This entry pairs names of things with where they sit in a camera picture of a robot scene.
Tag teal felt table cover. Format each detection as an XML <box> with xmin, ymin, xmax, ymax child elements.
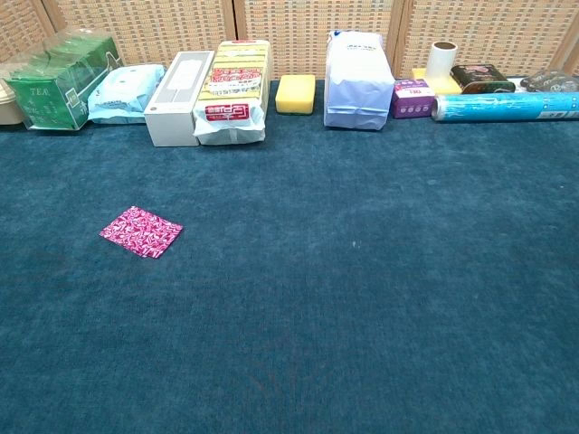
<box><xmin>0</xmin><ymin>79</ymin><xmax>579</xmax><ymax>434</ymax></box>

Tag white paper bag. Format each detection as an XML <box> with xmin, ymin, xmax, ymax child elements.
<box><xmin>323</xmin><ymin>30</ymin><xmax>395</xmax><ymax>131</ymax></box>

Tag blue cling film roll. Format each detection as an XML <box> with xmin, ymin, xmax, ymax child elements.
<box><xmin>431</xmin><ymin>91</ymin><xmax>579</xmax><ymax>124</ymax></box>

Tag light blue wet wipes pack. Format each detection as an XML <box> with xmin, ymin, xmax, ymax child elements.
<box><xmin>87</xmin><ymin>63</ymin><xmax>167</xmax><ymax>126</ymax></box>

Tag pink patterned card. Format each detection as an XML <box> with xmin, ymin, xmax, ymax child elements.
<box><xmin>99</xmin><ymin>205</ymin><xmax>185</xmax><ymax>261</ymax></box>

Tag white roll cardboard core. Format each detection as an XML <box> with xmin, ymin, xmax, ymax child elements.
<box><xmin>427</xmin><ymin>41</ymin><xmax>459</xmax><ymax>83</ymax></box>

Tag dark green tin can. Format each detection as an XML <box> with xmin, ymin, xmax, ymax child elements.
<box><xmin>450</xmin><ymin>63</ymin><xmax>517</xmax><ymax>95</ymax></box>

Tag clear box green tea bags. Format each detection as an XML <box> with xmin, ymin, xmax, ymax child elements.
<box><xmin>3</xmin><ymin>27</ymin><xmax>124</xmax><ymax>132</ymax></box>

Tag beige lidded food container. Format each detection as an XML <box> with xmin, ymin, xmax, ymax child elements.
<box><xmin>0</xmin><ymin>62</ymin><xmax>26</xmax><ymax>127</ymax></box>

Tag long white cardboard box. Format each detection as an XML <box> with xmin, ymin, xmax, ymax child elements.
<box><xmin>143</xmin><ymin>50</ymin><xmax>216</xmax><ymax>148</ymax></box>

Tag yellow sponge multipack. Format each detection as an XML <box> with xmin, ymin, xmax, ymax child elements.
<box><xmin>192</xmin><ymin>39</ymin><xmax>272</xmax><ymax>146</ymax></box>

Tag small purple box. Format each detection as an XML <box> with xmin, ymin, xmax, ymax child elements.
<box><xmin>391</xmin><ymin>78</ymin><xmax>436</xmax><ymax>119</ymax></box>

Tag woven bamboo folding screen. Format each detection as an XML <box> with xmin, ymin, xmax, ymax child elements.
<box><xmin>0</xmin><ymin>0</ymin><xmax>579</xmax><ymax>81</ymax></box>

